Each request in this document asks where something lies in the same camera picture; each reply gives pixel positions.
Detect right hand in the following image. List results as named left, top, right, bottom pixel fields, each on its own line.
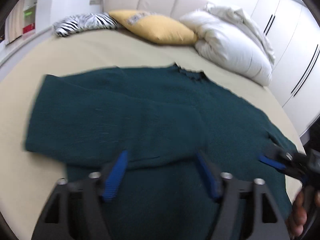
left=285, top=186, right=310, bottom=239

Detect white wall shelf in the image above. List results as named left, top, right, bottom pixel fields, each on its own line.
left=22, top=0, right=37, bottom=35

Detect dark green sweater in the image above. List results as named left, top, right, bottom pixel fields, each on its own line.
left=25, top=65, right=295, bottom=239

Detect cream folded blanket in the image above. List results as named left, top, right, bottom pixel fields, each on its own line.
left=204, top=3, right=276, bottom=67

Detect white folded duvet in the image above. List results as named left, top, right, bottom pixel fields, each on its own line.
left=179, top=9, right=273, bottom=86

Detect wall switch plate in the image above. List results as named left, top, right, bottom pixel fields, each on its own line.
left=89, top=0, right=103, bottom=5

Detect yellow pillow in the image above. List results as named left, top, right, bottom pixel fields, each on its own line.
left=108, top=10, right=198, bottom=46

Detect zebra print pillow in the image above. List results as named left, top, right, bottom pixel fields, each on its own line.
left=53, top=12, right=121, bottom=37

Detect beige round bed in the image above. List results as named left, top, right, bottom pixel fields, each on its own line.
left=1, top=29, right=303, bottom=239

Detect red box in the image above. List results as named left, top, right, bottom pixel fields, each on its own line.
left=23, top=23, right=35, bottom=34

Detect beige curtain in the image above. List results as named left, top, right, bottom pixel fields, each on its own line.
left=5, top=1, right=23, bottom=43

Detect white wardrobe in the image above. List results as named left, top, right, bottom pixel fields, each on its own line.
left=251, top=0, right=319, bottom=136

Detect green box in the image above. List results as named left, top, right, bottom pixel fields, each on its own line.
left=23, top=8, right=33, bottom=17

